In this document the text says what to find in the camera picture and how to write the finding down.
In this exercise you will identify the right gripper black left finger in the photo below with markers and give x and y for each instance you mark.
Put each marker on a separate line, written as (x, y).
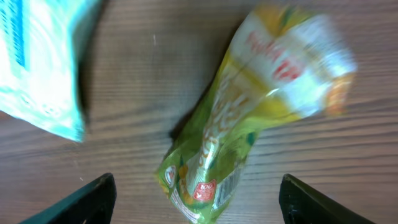
(91, 204)

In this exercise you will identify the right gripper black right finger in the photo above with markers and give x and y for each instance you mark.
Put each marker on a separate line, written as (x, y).
(302, 204)

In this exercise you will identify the teal snack packet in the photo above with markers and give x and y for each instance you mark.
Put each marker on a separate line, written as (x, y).
(42, 44)

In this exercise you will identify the green tea packet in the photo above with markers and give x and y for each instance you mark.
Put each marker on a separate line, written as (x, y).
(283, 64)

